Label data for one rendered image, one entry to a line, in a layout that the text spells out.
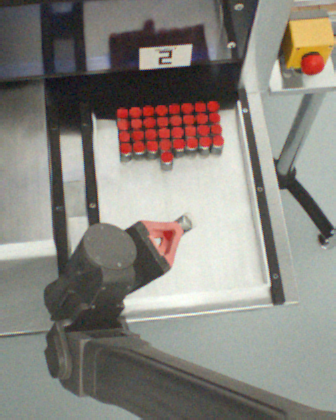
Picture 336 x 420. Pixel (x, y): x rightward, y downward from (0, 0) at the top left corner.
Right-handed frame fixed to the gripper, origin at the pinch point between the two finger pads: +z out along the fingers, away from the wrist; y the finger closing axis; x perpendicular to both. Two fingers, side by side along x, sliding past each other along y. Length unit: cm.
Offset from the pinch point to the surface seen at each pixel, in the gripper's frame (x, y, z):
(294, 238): 26, 69, 109
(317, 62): -9.6, -4.4, 46.1
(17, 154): -24.7, 36.4, 14.5
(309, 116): -3, 30, 90
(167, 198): -4.1, 22.1, 25.4
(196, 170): -5.5, 18.8, 31.8
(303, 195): 16, 57, 109
